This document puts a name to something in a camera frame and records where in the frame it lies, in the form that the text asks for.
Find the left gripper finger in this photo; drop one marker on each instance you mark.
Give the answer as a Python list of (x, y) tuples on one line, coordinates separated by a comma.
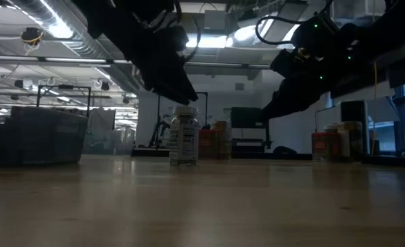
[(169, 93), (183, 85)]

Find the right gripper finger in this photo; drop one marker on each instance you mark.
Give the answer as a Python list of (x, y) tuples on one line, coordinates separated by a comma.
[(305, 99), (284, 94)]

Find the white-lid spice jar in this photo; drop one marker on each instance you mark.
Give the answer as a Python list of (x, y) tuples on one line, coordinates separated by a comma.
[(330, 127), (184, 137)]

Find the pink blocks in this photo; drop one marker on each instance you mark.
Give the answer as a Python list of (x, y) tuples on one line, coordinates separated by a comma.
[(207, 144), (325, 147)]

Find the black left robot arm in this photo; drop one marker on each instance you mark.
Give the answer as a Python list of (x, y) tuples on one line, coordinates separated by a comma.
[(120, 17)]

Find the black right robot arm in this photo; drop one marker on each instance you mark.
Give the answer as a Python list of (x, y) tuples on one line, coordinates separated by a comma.
[(383, 44)]

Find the black monitor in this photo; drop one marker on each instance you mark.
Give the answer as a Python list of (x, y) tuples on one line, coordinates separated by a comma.
[(250, 118)]

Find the black ceiling spotlight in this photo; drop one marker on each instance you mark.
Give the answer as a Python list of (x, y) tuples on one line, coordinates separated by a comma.
[(105, 85), (18, 83), (126, 100)]

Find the fluorescent ceiling light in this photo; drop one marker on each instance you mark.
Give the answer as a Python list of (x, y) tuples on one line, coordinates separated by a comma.
[(209, 42)]

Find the tall black box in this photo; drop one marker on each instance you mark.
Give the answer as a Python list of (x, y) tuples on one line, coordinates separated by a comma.
[(354, 111)]

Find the black rounded object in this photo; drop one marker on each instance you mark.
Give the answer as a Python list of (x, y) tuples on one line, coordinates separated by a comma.
[(284, 150)]

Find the black low cabinet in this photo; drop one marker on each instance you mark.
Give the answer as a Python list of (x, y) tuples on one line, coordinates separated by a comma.
[(250, 145)]

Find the clear plastic bin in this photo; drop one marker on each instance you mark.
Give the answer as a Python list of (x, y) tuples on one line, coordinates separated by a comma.
[(123, 140)]

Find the smoky brown plastic bin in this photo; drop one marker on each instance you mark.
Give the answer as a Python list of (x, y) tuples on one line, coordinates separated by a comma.
[(48, 137)]

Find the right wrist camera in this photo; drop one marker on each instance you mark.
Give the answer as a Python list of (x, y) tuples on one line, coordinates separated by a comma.
[(315, 34)]

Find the silver ventilation duct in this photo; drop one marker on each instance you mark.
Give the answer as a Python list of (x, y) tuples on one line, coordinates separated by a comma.
[(82, 46)]

